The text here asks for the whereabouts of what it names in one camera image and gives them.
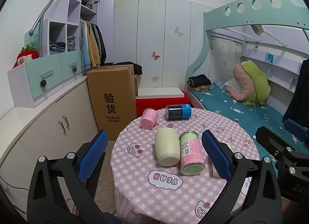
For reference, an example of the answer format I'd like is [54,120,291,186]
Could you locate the white board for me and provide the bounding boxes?
[136,87,185,99]

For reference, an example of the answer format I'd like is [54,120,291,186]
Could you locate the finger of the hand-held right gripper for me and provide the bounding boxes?
[284,119,309,143]
[255,127,301,174]

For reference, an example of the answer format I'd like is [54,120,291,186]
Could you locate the grey metal handrail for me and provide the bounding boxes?
[31,0,102,33]

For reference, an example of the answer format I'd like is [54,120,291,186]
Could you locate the white low cabinet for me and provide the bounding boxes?
[0,76,114,215]

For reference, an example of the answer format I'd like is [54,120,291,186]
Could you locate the green and pink can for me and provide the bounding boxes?
[179,131,205,176]

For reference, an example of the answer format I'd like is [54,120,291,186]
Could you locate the tall cardboard box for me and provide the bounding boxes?
[86,64,137,140]

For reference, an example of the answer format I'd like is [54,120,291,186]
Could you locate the dark hanging clothes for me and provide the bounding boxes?
[93,23,107,65]

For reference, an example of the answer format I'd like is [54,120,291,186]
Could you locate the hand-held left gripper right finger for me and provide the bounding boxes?
[193,129,283,224]

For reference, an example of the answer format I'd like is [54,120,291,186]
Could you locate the dark blue can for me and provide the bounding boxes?
[165,104,192,120]

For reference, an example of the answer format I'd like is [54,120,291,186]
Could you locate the dark hanging garment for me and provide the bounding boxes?
[282,58,309,128]

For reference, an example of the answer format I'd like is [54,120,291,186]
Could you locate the turquoise drawer unit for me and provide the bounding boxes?
[7,50,88,108]

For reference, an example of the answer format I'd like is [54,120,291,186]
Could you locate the folded jeans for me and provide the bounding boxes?
[49,42,66,53]

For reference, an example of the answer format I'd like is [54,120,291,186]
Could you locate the pink cup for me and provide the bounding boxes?
[140,108,158,129]

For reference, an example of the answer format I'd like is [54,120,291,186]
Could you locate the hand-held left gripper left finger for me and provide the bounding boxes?
[27,130,116,224]

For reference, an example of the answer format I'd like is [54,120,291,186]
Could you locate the lilac stepped shelf unit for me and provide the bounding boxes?
[40,0,115,66]

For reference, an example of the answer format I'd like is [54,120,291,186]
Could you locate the red strawberry plush toy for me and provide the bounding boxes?
[13,43,39,68]

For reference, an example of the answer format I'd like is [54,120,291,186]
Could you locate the pink checked tablecloth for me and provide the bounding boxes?
[111,107,260,224]

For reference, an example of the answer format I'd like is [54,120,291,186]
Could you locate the cream cup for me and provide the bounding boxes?
[154,128,180,167]

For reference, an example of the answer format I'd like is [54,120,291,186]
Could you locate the light blue jacket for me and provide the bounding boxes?
[80,20,92,70]

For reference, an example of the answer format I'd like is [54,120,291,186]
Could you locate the yellow jacket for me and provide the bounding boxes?
[86,22,102,68]

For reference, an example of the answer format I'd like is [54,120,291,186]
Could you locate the white wardrobe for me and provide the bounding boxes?
[113,0,216,89]

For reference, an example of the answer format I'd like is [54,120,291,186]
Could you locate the red storage box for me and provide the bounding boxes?
[136,91,192,118]

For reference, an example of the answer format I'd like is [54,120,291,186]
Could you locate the teal printed bedsheet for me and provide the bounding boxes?
[189,82,309,169]

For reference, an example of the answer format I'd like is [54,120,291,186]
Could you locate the black floor cable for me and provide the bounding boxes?
[0,177,31,192]

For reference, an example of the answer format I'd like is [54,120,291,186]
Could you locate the turquoise bunk bed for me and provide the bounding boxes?
[186,0,309,128]

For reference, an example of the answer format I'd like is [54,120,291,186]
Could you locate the white cup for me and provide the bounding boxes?
[211,143,233,178]

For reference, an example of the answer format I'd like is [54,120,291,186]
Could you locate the folded dark clothes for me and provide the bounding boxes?
[188,74,212,92]

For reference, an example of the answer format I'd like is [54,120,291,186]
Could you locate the pink pillow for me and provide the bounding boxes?
[225,64,252,101]

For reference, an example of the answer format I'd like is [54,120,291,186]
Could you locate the beige hanging pouch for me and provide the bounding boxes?
[251,24,265,36]

